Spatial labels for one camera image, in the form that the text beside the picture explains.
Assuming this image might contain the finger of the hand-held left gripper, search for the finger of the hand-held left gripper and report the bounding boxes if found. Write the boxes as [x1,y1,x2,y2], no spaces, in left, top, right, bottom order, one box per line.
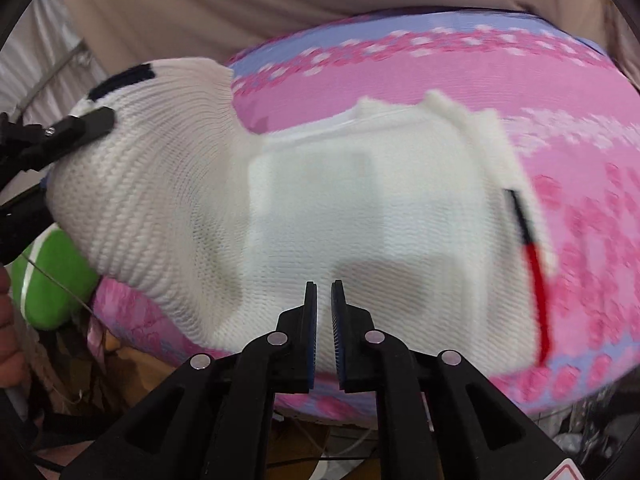
[0,106,117,173]
[0,185,54,266]

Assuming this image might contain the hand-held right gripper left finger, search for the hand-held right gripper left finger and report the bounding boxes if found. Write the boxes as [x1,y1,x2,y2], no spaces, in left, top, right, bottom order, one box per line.
[60,281,319,480]

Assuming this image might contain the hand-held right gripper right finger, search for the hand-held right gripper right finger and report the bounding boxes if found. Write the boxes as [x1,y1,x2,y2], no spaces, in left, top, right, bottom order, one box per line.
[330,280,571,480]

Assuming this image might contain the white red navy knit sweater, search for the white red navy knit sweater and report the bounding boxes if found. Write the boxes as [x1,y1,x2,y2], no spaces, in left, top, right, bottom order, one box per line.
[45,57,558,376]

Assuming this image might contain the person's left hand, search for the person's left hand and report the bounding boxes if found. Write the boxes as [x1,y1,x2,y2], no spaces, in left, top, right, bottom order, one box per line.
[0,267,27,388]

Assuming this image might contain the green round cushion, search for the green round cushion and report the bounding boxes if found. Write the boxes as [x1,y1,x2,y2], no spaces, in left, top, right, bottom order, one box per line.
[9,225,101,331]

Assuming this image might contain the white satin curtain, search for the white satin curtain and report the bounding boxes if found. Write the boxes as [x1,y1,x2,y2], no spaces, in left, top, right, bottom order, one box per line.
[0,0,106,126]

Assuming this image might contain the beige backdrop cloth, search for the beige backdrop cloth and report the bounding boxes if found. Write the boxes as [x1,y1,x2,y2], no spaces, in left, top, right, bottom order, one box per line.
[50,0,640,86]

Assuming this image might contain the pink floral bed sheet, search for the pink floral bed sheet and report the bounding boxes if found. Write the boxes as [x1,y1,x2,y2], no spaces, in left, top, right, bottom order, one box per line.
[92,7,640,418]

